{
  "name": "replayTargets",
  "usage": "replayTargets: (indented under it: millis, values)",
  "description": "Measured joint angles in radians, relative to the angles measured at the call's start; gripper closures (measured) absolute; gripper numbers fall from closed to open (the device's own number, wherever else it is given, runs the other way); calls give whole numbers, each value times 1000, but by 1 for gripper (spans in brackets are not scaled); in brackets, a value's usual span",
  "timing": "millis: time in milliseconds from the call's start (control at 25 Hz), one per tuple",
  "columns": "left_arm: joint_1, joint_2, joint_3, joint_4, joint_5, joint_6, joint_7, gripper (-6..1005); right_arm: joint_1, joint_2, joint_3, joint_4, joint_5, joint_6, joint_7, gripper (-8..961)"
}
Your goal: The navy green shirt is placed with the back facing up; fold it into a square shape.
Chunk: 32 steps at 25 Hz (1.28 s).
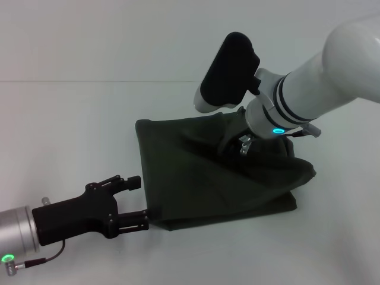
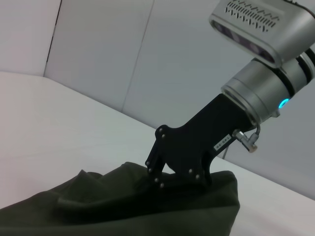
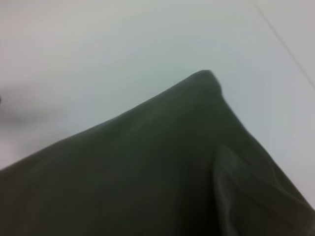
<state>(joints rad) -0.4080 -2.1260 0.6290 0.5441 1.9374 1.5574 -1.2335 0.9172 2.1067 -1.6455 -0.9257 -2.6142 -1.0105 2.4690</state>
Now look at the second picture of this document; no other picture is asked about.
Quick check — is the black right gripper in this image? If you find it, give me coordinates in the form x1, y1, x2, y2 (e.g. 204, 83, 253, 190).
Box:
144, 93, 256, 194

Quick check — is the dark green t-shirt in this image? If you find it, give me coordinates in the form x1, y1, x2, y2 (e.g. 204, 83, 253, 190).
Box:
0, 161, 242, 236

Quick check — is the silver right wrist cable connector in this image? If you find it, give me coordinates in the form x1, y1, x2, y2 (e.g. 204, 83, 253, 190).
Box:
232, 122, 262, 152

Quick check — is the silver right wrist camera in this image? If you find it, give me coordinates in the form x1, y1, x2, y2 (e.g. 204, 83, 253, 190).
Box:
209, 0, 315, 69

